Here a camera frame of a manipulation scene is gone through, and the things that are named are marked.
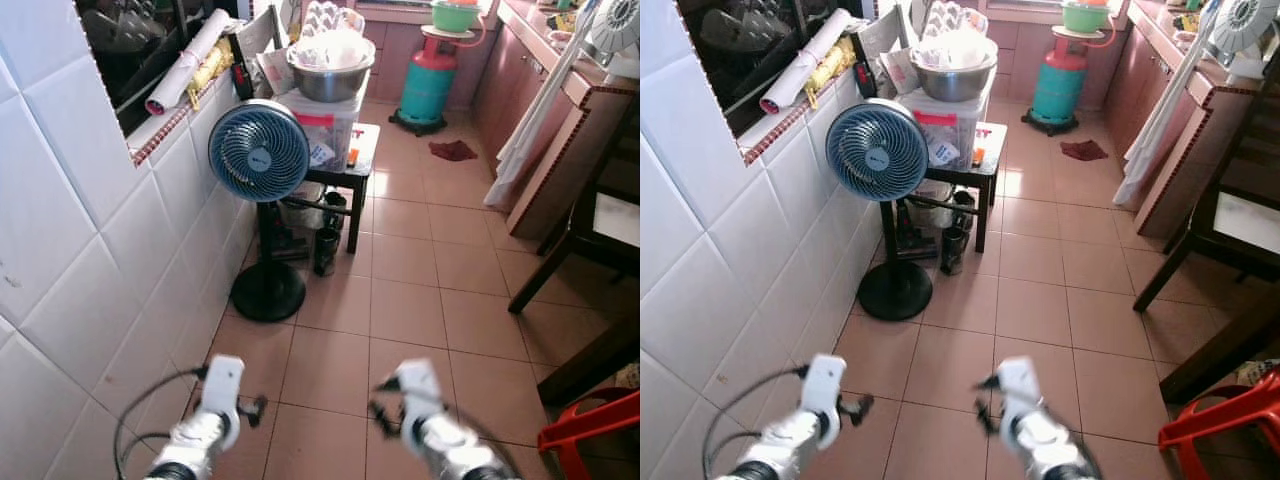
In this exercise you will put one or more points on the green gas cylinder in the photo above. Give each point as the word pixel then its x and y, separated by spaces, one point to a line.
pixel 428 85
pixel 1060 85

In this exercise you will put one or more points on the small black side table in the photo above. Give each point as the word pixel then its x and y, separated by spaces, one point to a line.
pixel 985 160
pixel 360 160

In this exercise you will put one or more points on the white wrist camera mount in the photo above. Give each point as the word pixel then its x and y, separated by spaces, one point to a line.
pixel 823 385
pixel 1018 385
pixel 222 385
pixel 420 385

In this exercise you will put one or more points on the white hanging cloth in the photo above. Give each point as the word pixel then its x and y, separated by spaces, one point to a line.
pixel 530 130
pixel 1160 130

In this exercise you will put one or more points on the rolled white paper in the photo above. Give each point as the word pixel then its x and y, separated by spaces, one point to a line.
pixel 805 60
pixel 190 60

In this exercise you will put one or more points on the clear plastic storage box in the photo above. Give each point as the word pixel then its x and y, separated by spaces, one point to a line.
pixel 325 125
pixel 945 125

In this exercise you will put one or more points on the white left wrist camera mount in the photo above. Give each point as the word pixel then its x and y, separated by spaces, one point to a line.
pixel 823 385
pixel 222 385

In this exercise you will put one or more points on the black upright box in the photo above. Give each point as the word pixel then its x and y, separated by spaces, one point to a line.
pixel 865 70
pixel 241 70

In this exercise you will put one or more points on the large metal bowl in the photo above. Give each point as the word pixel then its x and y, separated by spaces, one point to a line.
pixel 953 75
pixel 330 75

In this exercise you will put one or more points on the white table fan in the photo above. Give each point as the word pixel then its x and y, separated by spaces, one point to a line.
pixel 615 20
pixel 1240 25

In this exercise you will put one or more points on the dark wooden chair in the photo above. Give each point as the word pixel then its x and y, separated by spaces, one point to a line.
pixel 1210 250
pixel 580 240

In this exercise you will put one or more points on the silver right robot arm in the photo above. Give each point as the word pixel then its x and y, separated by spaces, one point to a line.
pixel 450 450
pixel 1045 445

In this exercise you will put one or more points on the blue standing fan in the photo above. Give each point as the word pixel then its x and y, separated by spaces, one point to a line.
pixel 258 150
pixel 877 150

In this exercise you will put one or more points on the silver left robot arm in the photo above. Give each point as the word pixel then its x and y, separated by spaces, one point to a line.
pixel 190 440
pixel 780 440

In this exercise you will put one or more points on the green plastic basin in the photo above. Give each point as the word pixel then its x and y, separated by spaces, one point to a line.
pixel 455 15
pixel 1085 15

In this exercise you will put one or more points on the dark wooden furniture leg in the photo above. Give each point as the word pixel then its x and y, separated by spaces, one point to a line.
pixel 1220 350
pixel 590 365

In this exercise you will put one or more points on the grey egg tray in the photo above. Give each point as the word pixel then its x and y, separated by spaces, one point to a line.
pixel 335 15
pixel 958 15

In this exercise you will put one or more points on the black cup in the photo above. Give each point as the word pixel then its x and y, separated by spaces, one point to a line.
pixel 326 250
pixel 952 250

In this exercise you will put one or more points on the dark red rag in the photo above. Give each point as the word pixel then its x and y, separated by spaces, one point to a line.
pixel 453 150
pixel 1084 150

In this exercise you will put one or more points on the red plastic stool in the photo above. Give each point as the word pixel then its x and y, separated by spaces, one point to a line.
pixel 1215 420
pixel 585 425

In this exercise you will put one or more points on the brown kitchen counter cabinet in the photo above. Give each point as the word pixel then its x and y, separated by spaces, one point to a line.
pixel 520 90
pixel 1150 90

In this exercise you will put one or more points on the yellow bundle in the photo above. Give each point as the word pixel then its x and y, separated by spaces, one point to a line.
pixel 830 70
pixel 212 70

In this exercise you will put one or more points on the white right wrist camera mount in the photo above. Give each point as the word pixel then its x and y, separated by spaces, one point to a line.
pixel 420 385
pixel 1018 385

